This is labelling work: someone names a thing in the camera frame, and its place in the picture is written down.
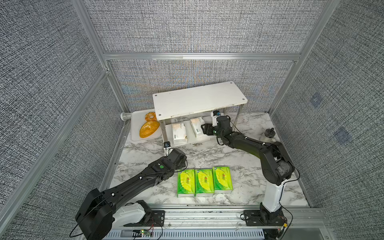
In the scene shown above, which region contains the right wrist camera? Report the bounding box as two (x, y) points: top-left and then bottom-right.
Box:
(211, 110), (221, 127)

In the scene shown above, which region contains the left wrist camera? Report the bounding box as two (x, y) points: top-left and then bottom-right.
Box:
(164, 141), (171, 156)

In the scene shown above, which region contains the orange bread loaf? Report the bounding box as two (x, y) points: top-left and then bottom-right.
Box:
(139, 121), (160, 138)

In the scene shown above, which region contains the green tissue pack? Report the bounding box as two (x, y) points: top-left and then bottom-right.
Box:
(195, 169), (215, 197)
(177, 169), (196, 198)
(213, 166), (233, 194)

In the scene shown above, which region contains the white two-tier shelf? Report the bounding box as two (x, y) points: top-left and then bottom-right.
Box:
(153, 82), (248, 148)

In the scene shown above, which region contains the small orange bread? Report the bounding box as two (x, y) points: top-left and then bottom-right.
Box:
(145, 112), (157, 122)

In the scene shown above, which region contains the white cutting board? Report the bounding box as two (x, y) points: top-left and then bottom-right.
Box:
(130, 109), (163, 142)

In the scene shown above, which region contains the grey tube end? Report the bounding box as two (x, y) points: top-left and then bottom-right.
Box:
(120, 112), (132, 122)

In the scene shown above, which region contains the aluminium front rail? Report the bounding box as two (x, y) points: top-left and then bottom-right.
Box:
(102, 205), (336, 240)

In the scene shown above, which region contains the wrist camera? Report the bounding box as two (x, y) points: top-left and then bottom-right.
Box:
(164, 141), (171, 156)
(211, 110), (221, 127)

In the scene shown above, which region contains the white tissue pack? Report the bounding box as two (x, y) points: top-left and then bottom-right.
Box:
(172, 123), (188, 145)
(190, 117), (205, 138)

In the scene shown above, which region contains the clear shaker black lid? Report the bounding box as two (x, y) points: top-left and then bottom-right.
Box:
(264, 128), (276, 139)

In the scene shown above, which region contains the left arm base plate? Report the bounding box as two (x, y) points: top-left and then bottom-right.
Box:
(123, 211), (166, 227)

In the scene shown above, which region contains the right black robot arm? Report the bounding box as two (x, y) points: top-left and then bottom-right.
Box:
(201, 116), (295, 214)

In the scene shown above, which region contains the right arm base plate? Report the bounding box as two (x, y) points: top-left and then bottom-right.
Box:
(243, 210), (287, 227)

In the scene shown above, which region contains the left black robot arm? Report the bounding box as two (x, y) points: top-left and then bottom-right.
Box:
(75, 148), (188, 240)

